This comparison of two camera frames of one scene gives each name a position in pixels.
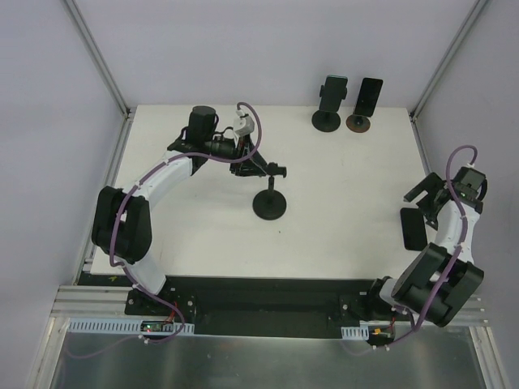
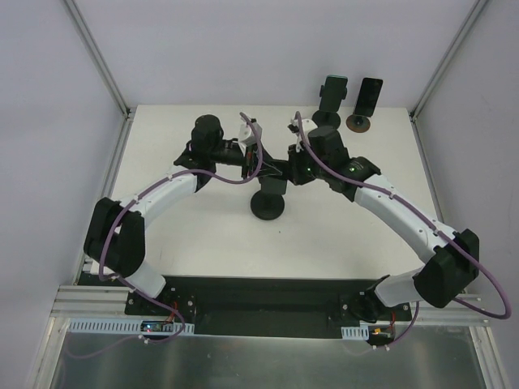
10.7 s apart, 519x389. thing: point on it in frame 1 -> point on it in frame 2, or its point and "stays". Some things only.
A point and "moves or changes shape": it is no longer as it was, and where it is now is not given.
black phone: x=413 y=228 moves or changes shape
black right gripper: x=432 y=201 -> x=292 y=164
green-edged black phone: x=333 y=92 stays
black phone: x=367 y=96 stays
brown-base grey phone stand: x=358 y=123 stays
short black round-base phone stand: x=327 y=120 stays
